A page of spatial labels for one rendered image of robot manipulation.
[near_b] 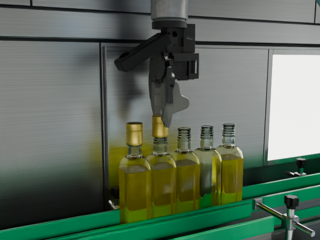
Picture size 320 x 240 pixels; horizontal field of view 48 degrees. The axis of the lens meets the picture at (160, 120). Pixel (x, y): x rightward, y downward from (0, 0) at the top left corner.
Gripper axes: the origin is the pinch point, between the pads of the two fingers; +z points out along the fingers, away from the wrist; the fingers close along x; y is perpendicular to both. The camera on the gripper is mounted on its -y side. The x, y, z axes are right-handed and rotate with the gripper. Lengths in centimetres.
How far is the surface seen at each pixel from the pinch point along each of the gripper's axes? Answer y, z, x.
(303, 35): 53, -20, 13
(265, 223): 17.9, 20.8, -13.5
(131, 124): -6.6, 0.2, -0.8
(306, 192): 39.3, 20.9, -3.9
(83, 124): -12.8, 2.5, 15.1
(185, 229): 3.1, 22.5, -6.1
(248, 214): 19.4, 22.2, -6.1
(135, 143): -6.2, 4.2, -1.4
